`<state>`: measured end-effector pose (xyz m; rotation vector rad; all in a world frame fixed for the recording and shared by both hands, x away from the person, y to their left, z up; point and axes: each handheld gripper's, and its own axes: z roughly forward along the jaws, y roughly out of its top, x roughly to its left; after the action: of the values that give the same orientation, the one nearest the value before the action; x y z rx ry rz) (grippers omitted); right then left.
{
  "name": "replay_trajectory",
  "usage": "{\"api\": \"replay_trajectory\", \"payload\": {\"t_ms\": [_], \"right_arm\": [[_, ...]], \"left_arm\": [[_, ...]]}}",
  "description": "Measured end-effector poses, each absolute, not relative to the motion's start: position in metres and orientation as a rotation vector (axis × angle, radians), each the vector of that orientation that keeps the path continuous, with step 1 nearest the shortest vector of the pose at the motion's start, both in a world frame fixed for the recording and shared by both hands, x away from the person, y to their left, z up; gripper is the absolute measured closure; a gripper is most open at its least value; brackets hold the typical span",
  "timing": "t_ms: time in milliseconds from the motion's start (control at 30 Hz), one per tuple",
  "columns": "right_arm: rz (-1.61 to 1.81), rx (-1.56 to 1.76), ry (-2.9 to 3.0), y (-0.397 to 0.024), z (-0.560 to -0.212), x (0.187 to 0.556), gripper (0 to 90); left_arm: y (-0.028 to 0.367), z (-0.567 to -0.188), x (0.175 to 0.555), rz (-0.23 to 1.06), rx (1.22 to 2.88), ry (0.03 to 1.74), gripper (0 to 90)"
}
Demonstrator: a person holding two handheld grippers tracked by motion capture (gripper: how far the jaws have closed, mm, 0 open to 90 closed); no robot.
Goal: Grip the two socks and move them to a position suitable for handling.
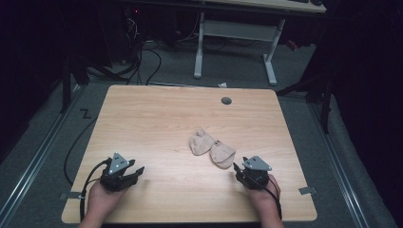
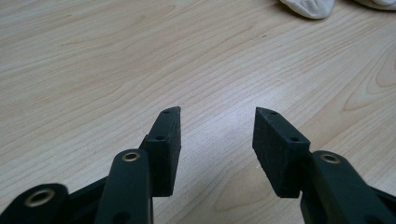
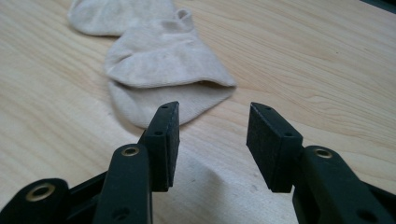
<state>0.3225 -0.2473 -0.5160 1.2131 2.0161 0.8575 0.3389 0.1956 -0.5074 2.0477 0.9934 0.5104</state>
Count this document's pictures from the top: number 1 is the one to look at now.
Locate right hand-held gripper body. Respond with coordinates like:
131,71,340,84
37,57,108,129
237,155,273,191

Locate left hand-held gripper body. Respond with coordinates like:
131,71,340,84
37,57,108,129
99,152,139,193

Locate beige sock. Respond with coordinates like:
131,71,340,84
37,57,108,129
209,140,238,170
188,127,217,157

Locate person's right hand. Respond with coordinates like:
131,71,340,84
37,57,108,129
246,173,282,213

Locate person's left hand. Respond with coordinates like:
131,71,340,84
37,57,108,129
86,180,128,219

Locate black metal stand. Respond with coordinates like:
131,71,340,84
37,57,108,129
276,70,336,135
59,51,91,114

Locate white-legged desk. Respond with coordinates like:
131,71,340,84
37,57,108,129
192,0,328,86

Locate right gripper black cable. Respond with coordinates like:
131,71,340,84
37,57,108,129
245,175,283,221

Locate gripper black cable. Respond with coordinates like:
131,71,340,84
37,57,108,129
79,158,112,222
245,175,283,221

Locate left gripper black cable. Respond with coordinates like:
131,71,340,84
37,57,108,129
79,158,112,222

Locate grey metal table bracket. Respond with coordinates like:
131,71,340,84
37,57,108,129
58,191,83,201
297,185,317,196

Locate black floor cable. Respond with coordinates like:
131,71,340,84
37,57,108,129
63,116,99,186

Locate metal floor rail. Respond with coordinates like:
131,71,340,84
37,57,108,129
307,100,371,228
0,85,84,224

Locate bundle of black cables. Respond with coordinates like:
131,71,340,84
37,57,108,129
86,13,163,86

